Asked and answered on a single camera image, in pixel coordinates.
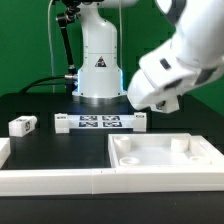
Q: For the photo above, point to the white square tabletop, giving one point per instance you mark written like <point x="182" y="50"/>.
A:
<point x="163" y="152"/>

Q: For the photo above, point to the white marker base plate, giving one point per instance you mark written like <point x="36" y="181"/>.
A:
<point x="64" y="122"/>

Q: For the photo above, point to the white U-shaped obstacle fence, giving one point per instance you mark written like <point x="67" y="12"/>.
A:
<point x="105" y="180"/>

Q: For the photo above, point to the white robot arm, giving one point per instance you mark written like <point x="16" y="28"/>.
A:
<point x="191" y="58"/>

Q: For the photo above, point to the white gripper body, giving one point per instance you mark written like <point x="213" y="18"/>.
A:
<point x="161" y="78"/>

